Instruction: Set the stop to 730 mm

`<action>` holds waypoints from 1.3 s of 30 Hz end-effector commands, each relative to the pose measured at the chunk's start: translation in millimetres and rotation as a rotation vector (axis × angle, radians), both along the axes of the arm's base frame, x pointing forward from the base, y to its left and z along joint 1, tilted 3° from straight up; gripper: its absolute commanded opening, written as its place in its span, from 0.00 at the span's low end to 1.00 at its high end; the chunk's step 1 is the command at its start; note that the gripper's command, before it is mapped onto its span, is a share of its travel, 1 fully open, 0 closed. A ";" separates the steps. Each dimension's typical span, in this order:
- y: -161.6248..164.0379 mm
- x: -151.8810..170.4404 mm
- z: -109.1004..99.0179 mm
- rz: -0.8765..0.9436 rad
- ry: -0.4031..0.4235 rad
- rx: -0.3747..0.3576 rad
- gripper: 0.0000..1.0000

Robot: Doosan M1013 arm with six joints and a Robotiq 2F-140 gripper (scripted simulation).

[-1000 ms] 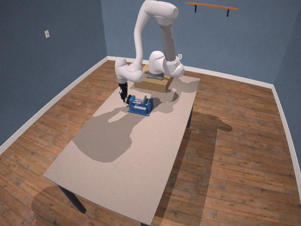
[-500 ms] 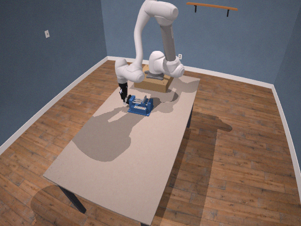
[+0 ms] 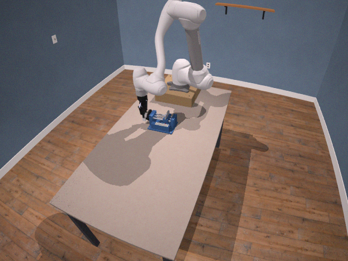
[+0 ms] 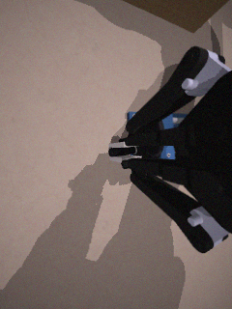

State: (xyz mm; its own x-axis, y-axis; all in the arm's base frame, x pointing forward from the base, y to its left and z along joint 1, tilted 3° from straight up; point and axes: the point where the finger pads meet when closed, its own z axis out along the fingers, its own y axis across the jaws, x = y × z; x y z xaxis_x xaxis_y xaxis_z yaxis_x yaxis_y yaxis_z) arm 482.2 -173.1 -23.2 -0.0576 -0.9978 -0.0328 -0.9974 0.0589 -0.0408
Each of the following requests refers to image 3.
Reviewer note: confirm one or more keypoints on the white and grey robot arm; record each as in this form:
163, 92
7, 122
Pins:
190, 16

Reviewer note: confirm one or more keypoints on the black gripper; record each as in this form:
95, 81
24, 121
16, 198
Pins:
143, 106

